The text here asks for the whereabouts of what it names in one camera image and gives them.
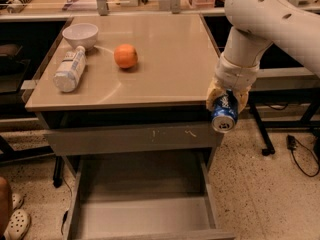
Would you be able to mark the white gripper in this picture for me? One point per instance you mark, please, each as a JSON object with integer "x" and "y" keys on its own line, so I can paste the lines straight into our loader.
{"x": 234, "y": 76}

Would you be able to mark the blue pepsi can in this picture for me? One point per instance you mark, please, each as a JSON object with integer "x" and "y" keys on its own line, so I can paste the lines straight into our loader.
{"x": 225, "y": 113}

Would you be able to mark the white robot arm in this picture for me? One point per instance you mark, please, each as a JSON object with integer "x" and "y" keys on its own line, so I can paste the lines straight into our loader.
{"x": 256, "y": 25}

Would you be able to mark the grey drawer cabinet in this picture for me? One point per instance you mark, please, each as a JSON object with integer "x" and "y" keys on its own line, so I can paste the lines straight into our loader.
{"x": 176, "y": 59}

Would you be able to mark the grey top drawer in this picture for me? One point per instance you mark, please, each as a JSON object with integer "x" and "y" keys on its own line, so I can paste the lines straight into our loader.
{"x": 132, "y": 138}

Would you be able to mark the open grey middle drawer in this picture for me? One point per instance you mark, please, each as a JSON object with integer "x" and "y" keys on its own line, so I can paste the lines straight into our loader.
{"x": 162, "y": 195}

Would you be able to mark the black table leg with caster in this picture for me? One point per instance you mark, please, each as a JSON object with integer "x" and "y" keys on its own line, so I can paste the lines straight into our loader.
{"x": 269, "y": 148}

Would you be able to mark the orange fruit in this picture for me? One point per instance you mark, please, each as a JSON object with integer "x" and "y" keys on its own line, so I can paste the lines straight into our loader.
{"x": 125, "y": 56}

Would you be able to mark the clear plastic water bottle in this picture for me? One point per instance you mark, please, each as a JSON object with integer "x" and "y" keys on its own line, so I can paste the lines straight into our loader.
{"x": 69, "y": 72}

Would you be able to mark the white bowl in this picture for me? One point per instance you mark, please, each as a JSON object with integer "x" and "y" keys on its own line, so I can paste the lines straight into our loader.
{"x": 81, "y": 34}

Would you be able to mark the black coiled tool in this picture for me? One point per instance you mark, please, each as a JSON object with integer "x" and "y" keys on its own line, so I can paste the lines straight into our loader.
{"x": 16, "y": 6}

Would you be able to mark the white perforated clog shoe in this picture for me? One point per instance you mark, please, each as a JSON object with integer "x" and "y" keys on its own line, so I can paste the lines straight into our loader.
{"x": 18, "y": 225}

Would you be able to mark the person's bare leg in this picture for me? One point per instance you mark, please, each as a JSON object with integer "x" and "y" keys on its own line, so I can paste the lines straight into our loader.
{"x": 6, "y": 204}

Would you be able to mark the black power adapter with cable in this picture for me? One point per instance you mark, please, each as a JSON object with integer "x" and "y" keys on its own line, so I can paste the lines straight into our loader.
{"x": 303, "y": 157}

